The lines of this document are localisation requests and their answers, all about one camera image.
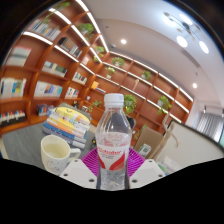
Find branched ceiling lamp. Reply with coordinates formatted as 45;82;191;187
163;11;210;55

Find brown cardboard box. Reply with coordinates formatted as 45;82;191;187
134;126;164;158

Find cream ceramic mug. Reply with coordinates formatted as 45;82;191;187
40;134;82;177

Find wooden artist mannequin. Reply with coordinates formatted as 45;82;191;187
151;114;179;159

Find tall green white carton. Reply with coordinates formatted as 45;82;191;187
138;143;152;158

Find grey curtain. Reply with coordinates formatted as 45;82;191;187
196;112;224;143

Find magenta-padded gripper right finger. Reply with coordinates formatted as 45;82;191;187
127;147;167;190

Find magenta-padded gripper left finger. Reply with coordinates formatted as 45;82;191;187
59;147;101;190

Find wooden wall shelf unit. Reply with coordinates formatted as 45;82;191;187
0;0;194;148

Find stack of colourful books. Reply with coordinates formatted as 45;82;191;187
42;103;93;150

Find clear plastic water bottle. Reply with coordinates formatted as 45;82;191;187
95;93;134;191

